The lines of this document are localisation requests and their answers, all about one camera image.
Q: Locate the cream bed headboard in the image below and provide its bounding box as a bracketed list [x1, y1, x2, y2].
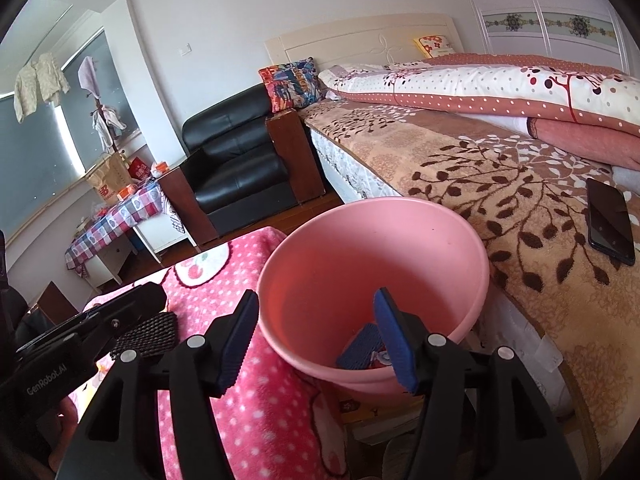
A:
[264, 14, 461, 78]

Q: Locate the brown leaf-pattern blanket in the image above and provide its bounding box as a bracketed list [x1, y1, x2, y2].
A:
[300, 100, 640, 463]

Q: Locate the black leather armchair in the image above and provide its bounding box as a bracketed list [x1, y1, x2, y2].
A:
[30, 280, 81, 331]
[160, 82, 326, 248]

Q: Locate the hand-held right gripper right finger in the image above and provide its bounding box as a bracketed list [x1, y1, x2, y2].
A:
[373, 287, 583, 480]

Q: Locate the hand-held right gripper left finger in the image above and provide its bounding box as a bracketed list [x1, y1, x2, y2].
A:
[75, 289, 261, 480]

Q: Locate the pink dotted blanket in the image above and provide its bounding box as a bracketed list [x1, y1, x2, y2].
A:
[67, 226, 351, 480]

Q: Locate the yellow floral pillow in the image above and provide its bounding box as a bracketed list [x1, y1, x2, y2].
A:
[414, 35, 456, 58]

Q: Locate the pale pink hanging garment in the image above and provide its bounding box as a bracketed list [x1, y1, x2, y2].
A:
[77, 56, 99, 98]

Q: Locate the colourful printed cushion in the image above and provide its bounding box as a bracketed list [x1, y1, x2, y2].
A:
[258, 57, 325, 113]

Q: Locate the wooden coat rack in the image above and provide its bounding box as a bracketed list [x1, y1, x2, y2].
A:
[77, 55, 128, 158]

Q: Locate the white desk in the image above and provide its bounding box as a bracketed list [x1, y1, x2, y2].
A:
[75, 200, 198, 288]

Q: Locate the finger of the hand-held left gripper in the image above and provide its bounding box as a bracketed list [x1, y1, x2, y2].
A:
[82, 282, 168, 348]
[109, 311, 179, 359]

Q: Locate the grey window blind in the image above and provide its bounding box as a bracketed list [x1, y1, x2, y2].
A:
[0, 87, 83, 241]
[65, 30, 140, 171]

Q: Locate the pink folded blanket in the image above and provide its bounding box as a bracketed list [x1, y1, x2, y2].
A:
[532, 117, 640, 171]

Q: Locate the dark blue packet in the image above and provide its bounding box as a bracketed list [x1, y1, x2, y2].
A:
[336, 322, 401, 371]

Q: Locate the cream hanging garment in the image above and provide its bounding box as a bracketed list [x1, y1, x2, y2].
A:
[13, 52, 71, 123]

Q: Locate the black smartphone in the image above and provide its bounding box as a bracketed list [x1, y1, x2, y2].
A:
[586, 177, 636, 266]

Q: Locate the pink plastic bucket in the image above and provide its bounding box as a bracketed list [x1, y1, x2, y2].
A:
[257, 199, 491, 406]

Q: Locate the brown paper bag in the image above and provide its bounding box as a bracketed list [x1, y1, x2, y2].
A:
[86, 152, 132, 206]

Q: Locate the white wardrobe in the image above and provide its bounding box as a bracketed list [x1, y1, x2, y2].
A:
[457, 0, 631, 73]

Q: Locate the white hanging garment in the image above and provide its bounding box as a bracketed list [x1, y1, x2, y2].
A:
[92, 105, 127, 147]

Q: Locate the dotted floral quilt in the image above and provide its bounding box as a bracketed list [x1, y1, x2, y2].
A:
[318, 53, 640, 136]

